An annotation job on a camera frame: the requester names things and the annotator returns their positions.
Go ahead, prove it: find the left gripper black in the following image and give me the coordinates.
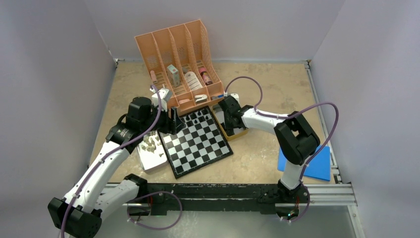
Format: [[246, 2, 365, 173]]
[[141, 102, 185, 134]]

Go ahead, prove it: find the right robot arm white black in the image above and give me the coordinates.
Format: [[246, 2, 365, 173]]
[[218, 96, 320, 202]]

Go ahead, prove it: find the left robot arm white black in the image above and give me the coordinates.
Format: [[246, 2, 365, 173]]
[[48, 97, 185, 238]]

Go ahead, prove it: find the black white chess board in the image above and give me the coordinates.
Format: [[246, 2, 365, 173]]
[[159, 106, 233, 179]]

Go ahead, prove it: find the pile of white chess pieces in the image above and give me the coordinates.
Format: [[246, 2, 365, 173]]
[[138, 131, 164, 157]]

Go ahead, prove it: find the white stapler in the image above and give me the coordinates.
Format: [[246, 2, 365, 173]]
[[194, 94, 208, 105]]

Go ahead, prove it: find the white paper pack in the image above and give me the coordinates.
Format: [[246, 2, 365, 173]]
[[184, 71, 203, 91]]

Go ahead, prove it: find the silver metal tin tray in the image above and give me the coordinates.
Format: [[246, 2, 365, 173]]
[[137, 130, 168, 174]]

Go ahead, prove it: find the pink bottle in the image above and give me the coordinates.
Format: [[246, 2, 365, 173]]
[[199, 67, 213, 86]]

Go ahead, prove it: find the white green carton box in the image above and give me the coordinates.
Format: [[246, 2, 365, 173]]
[[166, 64, 181, 87]]

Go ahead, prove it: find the peach plastic desk organizer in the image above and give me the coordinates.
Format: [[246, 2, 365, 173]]
[[135, 20, 224, 114]]

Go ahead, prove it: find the blue foam pad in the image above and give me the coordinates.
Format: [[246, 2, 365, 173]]
[[277, 144, 331, 182]]

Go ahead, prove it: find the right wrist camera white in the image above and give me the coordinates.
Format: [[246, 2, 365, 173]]
[[224, 93, 240, 103]]

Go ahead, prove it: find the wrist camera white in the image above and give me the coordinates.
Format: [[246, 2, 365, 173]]
[[150, 88, 172, 112], [224, 93, 240, 103]]

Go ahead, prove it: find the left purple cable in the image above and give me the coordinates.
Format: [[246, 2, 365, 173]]
[[60, 84, 163, 238]]

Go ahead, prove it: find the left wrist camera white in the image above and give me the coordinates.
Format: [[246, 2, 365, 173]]
[[150, 88, 172, 112]]

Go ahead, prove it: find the black metal base rail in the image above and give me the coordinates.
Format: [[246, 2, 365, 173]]
[[67, 182, 358, 216]]

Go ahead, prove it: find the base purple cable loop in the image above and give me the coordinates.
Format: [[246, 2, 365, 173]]
[[126, 190, 183, 231]]

